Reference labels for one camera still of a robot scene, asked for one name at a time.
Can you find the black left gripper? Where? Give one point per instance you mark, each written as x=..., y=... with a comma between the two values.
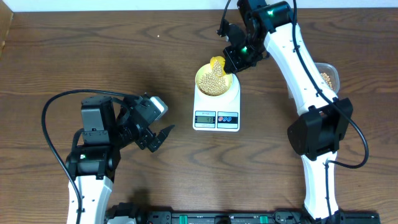
x=148, y=138

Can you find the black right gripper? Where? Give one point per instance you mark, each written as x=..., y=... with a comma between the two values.
x=232, y=60

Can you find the yellow plastic measuring scoop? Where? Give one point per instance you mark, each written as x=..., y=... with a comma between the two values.
x=217, y=66

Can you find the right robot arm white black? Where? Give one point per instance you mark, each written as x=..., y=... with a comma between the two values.
x=272, y=30

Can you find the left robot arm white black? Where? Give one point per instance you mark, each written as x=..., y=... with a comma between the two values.
x=109, y=125

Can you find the pale yellow bowl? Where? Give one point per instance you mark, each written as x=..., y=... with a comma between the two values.
x=207, y=69

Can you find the soybeans in yellow bowl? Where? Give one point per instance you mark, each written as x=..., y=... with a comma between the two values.
x=212, y=85

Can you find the white digital kitchen scale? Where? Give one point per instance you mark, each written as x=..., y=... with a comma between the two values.
x=218, y=113

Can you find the clear container of soybeans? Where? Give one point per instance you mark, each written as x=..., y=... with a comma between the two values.
x=327, y=72

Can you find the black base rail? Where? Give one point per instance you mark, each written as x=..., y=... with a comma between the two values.
x=242, y=217

